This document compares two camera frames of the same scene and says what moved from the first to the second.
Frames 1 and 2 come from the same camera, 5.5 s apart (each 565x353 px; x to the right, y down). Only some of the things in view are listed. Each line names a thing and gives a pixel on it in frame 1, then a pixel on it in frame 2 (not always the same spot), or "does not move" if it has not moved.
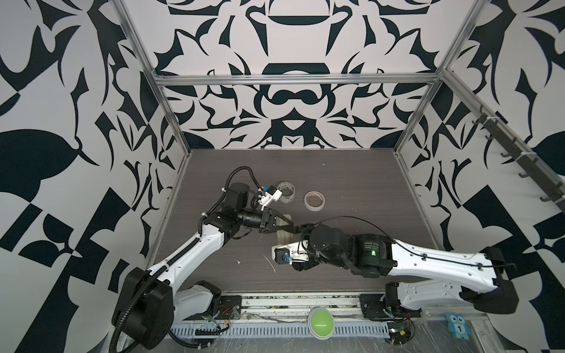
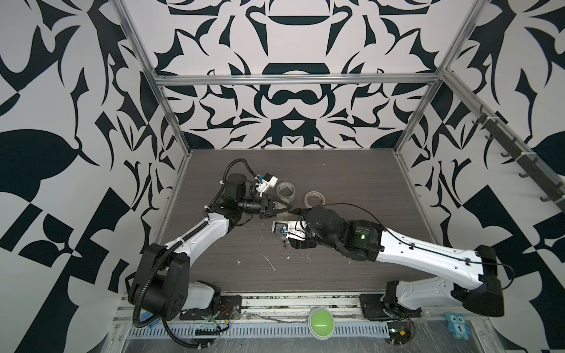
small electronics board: (399, 332) does not move
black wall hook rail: (518, 153) does not move
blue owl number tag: (457, 326) does not move
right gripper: (308, 228) → (307, 211)
